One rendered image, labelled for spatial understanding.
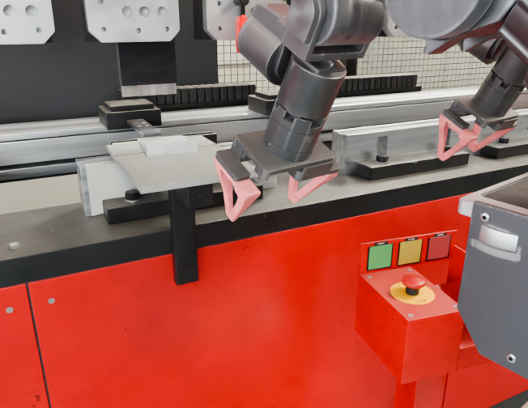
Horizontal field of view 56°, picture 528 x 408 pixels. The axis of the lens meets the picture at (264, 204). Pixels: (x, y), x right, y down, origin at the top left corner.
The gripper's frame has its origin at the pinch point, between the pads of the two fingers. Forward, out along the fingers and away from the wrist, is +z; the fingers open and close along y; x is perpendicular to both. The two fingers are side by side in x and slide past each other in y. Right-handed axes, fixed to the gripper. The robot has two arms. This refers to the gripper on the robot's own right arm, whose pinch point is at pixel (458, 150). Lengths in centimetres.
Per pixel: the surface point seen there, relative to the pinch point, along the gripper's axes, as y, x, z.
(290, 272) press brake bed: 19.9, -6.9, 32.8
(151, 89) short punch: 38, -40, 10
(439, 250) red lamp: 0.9, 8.2, 17.3
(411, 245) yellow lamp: 6.7, 5.4, 16.6
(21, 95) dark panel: 48, -85, 39
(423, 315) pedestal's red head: 18.2, 17.4, 15.4
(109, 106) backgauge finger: 38, -55, 24
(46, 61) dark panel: 41, -87, 31
